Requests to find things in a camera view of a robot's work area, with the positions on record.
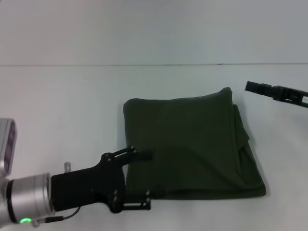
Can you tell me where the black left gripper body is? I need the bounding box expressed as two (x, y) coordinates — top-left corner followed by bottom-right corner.
(50, 153), (127, 214)

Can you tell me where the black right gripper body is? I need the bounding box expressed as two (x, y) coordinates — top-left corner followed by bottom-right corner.
(276, 85), (308, 107)

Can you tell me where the dark green t-shirt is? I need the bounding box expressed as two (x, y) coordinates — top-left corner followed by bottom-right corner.
(122, 87), (267, 200)

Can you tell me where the left arm plug with cable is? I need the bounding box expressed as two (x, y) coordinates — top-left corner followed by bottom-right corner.
(30, 162), (80, 228)

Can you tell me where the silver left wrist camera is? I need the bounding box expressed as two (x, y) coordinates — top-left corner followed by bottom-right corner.
(0, 117), (17, 179)

